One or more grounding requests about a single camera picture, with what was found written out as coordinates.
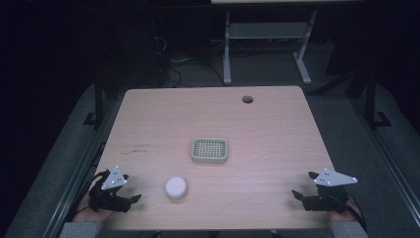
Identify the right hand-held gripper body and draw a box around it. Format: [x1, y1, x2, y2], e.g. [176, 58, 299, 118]
[301, 168, 360, 213]

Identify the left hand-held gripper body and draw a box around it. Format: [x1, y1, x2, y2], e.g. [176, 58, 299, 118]
[88, 165, 133, 213]

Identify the person's right hand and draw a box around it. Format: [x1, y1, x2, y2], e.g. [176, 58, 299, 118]
[327, 198, 364, 223]

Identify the person's left hand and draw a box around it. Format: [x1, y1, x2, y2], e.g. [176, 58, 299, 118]
[71, 192, 115, 223]

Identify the white round soap bar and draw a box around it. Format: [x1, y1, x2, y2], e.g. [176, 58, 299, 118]
[164, 176, 189, 200]

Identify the black metal stand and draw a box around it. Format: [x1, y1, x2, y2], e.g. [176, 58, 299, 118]
[82, 80, 105, 130]
[363, 67, 393, 131]

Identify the beige slotted soap dish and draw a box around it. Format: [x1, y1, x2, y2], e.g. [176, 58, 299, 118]
[190, 137, 229, 165]

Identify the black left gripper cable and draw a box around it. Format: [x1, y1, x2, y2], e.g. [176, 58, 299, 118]
[65, 170, 111, 223]

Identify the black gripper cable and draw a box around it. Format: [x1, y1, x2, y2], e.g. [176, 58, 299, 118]
[343, 189, 368, 232]
[65, 170, 111, 223]

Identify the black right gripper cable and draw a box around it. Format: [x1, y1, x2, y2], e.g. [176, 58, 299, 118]
[343, 189, 368, 232]

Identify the tangle of floor cables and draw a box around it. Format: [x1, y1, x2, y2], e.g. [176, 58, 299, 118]
[150, 19, 226, 88]

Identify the white metal desk frame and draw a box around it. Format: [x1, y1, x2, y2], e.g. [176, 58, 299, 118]
[222, 9, 319, 86]

